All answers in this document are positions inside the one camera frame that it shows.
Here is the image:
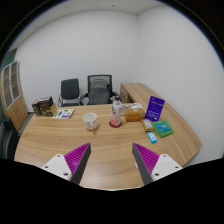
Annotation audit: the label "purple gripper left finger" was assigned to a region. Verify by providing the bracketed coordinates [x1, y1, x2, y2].
[41, 142, 92, 185]

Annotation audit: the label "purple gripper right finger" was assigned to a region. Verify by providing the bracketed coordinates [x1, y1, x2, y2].
[131, 142, 184, 186]

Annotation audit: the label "clear water bottle pink label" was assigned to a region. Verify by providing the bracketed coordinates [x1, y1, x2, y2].
[111, 96, 122, 124]

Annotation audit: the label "small blue white box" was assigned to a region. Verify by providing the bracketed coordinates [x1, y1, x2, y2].
[147, 132, 157, 144]

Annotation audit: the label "tan snack packet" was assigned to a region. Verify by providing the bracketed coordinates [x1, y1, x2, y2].
[141, 119, 154, 132]

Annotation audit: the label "green small box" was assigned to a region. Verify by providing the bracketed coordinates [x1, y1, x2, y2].
[152, 120, 174, 138]

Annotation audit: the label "white ceramic mug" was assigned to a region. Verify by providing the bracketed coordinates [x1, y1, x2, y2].
[83, 113, 98, 131]

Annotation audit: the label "white green leaflet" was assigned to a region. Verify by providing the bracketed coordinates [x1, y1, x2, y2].
[54, 109, 74, 119]

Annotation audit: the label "wooden tissue box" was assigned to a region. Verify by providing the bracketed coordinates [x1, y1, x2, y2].
[124, 108, 145, 122]

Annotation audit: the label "red round coaster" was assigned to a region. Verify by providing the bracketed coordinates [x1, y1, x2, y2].
[109, 121, 122, 128]

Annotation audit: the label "purple standing card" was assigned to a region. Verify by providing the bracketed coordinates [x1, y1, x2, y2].
[145, 96, 165, 122]

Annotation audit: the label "wooden side desk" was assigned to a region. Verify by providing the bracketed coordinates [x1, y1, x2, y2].
[120, 83, 179, 117]

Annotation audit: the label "clear plastic wrapper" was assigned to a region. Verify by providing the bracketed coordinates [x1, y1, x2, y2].
[122, 102, 143, 110]

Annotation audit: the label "stacked brown cardboard boxes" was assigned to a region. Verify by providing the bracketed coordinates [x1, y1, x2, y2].
[32, 96, 57, 117]

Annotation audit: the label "dark office chair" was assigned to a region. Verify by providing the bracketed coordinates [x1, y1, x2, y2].
[58, 78, 81, 107]

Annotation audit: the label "black leather sofa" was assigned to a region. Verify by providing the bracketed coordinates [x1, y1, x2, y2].
[0, 117, 20, 160]

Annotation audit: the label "grey mesh office chair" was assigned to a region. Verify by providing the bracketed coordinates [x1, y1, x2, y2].
[80, 74, 118, 105]

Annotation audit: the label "wooden glass-door cabinet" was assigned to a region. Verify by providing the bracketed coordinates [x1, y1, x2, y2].
[1, 61, 28, 129]

